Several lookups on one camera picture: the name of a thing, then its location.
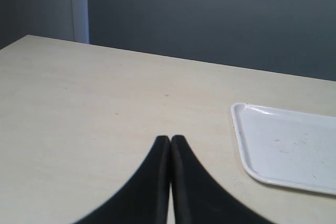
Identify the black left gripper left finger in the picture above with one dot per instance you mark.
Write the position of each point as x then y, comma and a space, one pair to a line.
144, 198

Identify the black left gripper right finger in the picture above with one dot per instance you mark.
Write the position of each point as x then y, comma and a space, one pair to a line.
197, 196

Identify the white rectangular plastic tray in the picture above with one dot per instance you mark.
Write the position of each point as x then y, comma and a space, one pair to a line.
286, 148

